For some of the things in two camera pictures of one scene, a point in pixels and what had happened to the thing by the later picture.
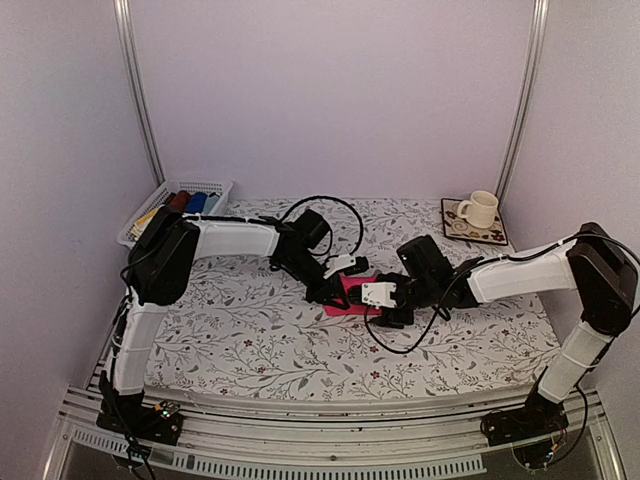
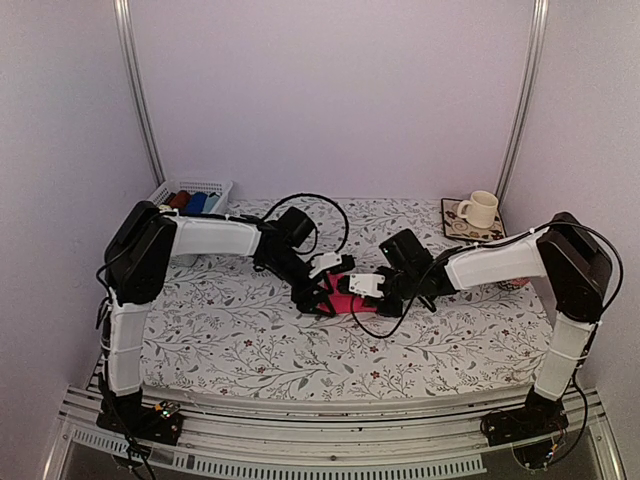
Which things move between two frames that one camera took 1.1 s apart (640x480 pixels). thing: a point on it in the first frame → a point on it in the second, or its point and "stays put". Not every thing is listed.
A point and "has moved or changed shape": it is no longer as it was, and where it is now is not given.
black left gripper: [324, 296] → [305, 304]
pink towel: [353, 297] has moved or changed shape
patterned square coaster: [456, 227] stays put
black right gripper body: [422, 292] → [405, 281]
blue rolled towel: [196, 203] stays put
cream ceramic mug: [480, 210] stays put
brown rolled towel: [180, 200] stays put
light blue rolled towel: [210, 203] stays put
